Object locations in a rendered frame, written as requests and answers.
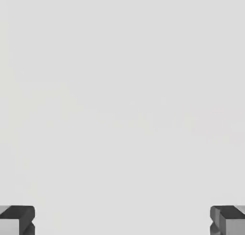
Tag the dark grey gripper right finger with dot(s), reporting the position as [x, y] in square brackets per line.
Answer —
[227, 219]

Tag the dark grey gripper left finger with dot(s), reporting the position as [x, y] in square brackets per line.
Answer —
[18, 215]

